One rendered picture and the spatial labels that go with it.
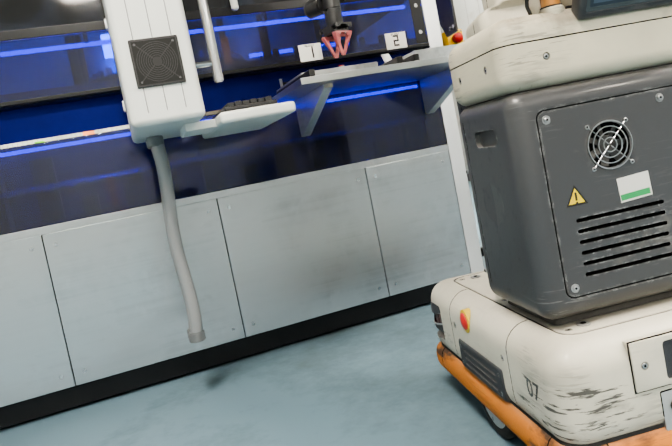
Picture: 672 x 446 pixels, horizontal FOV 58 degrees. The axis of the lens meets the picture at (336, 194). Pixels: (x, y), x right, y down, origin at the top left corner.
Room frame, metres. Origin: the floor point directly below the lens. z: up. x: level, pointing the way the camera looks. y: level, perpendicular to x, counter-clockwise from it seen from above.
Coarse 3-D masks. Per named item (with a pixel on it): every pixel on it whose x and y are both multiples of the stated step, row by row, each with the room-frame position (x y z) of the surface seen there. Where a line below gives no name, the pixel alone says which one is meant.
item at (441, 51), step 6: (432, 48) 1.91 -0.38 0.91; (438, 48) 1.92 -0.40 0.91; (444, 48) 1.92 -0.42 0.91; (450, 48) 1.93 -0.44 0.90; (408, 54) 1.94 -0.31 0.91; (420, 54) 1.90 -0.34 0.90; (426, 54) 1.90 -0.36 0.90; (432, 54) 1.91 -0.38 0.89; (438, 54) 1.91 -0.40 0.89; (444, 54) 1.92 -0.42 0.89
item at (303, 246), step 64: (256, 192) 2.09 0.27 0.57; (320, 192) 2.16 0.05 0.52; (384, 192) 2.24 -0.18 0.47; (448, 192) 2.32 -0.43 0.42; (0, 256) 1.83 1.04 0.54; (64, 256) 1.89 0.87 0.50; (128, 256) 1.94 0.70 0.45; (192, 256) 2.01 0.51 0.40; (256, 256) 2.07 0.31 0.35; (320, 256) 2.14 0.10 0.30; (384, 256) 2.22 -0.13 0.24; (448, 256) 2.30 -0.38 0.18; (0, 320) 1.82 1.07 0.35; (64, 320) 1.87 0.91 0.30; (128, 320) 1.93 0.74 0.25; (256, 320) 2.06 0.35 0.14; (0, 384) 1.81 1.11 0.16; (64, 384) 1.86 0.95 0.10
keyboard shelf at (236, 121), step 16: (224, 112) 1.52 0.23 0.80; (240, 112) 1.53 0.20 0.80; (256, 112) 1.54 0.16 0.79; (272, 112) 1.56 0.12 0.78; (288, 112) 1.57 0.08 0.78; (192, 128) 1.58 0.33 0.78; (208, 128) 1.61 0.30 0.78; (224, 128) 1.67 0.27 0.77; (240, 128) 1.79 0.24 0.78; (256, 128) 1.92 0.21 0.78
